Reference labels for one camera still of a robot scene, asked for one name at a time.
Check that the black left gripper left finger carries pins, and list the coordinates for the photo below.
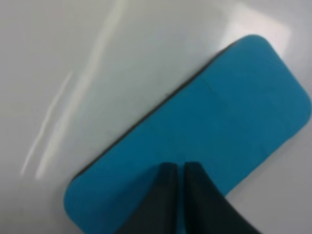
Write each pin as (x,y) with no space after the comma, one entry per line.
(157,212)

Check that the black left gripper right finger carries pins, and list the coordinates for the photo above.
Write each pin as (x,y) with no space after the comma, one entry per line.
(206,210)

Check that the blue whiteboard eraser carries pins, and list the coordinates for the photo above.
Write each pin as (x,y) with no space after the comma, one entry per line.
(230,117)

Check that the white whiteboard with aluminium frame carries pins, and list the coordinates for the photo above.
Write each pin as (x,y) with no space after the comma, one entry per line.
(76,74)

